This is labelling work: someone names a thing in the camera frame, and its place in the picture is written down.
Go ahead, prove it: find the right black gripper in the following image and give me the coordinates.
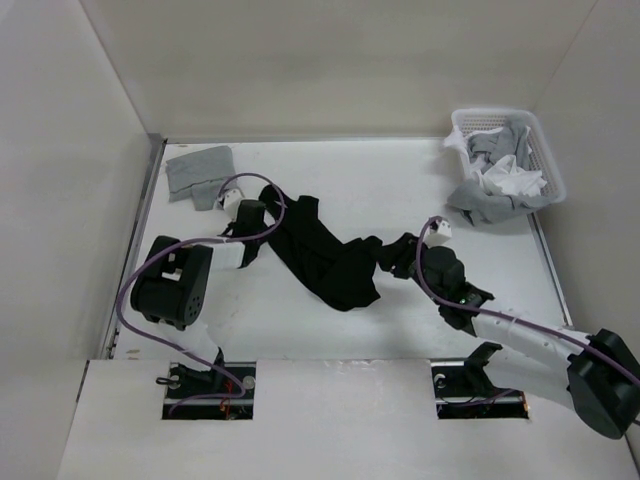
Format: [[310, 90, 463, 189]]
[[371, 233, 445, 307]]

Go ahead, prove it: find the black tank top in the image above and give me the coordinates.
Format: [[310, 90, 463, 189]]
[[259, 186, 383, 312]]

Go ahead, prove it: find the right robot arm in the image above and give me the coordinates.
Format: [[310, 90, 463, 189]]
[[376, 233, 639, 440]]

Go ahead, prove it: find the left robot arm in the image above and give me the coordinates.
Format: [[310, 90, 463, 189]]
[[130, 199, 267, 399]]

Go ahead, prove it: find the folded grey tank top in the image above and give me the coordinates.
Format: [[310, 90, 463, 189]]
[[165, 145, 236, 211]]

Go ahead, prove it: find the grey tank top in basket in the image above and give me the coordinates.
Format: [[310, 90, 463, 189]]
[[447, 118, 551, 225]]

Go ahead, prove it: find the white tank top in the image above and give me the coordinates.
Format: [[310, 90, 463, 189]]
[[442, 125, 547, 197]]

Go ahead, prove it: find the white plastic basket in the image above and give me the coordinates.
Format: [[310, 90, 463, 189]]
[[451, 107, 567, 204]]

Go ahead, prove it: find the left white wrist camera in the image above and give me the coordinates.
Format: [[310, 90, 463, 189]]
[[217, 188, 245, 221]]

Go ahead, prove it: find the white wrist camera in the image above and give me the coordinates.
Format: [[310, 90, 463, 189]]
[[424, 216, 452, 248], [217, 188, 245, 221]]

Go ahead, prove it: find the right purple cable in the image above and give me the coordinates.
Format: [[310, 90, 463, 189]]
[[415, 215, 640, 426]]

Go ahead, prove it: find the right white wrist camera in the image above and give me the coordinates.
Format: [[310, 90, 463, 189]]
[[424, 216, 452, 248]]

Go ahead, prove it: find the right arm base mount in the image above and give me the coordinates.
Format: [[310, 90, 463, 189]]
[[431, 342, 529, 420]]

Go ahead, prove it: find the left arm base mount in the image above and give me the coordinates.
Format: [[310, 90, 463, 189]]
[[155, 363, 257, 421]]

